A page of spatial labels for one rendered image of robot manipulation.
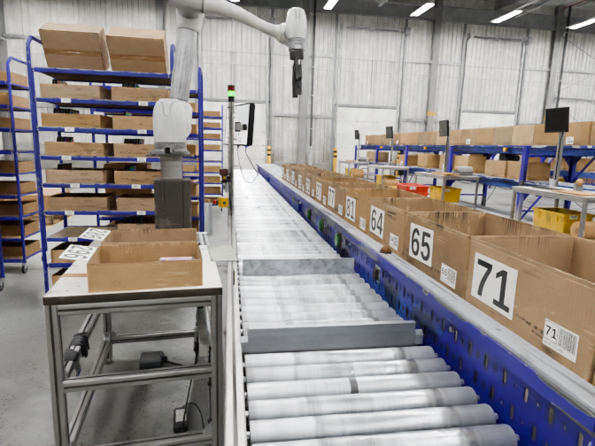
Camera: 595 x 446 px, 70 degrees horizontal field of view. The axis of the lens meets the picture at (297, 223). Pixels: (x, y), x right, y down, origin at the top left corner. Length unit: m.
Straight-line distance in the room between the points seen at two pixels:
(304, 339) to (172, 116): 1.39
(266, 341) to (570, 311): 0.70
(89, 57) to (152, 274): 2.33
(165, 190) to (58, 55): 1.75
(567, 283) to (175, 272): 1.18
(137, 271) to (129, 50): 2.24
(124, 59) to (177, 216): 1.65
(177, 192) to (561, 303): 1.76
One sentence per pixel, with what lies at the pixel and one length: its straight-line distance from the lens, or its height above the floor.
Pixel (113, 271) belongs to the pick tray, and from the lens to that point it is 1.59.
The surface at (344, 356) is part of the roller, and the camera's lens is 1.13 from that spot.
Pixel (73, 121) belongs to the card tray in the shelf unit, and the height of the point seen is 1.38.
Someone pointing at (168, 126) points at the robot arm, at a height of 1.33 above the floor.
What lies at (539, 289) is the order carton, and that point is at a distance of 0.95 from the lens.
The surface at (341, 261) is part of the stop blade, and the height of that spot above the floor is 0.79.
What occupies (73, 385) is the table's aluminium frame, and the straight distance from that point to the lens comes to 1.75.
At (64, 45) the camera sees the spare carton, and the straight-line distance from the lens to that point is 3.66.
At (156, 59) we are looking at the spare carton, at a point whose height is 1.85.
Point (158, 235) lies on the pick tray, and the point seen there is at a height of 0.82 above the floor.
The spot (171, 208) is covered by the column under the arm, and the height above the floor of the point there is 0.93.
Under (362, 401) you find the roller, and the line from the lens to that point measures 0.96.
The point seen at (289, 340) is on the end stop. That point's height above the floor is 0.74.
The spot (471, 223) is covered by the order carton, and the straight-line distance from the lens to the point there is 1.60.
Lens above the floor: 1.26
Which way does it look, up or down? 10 degrees down
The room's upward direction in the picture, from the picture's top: 2 degrees clockwise
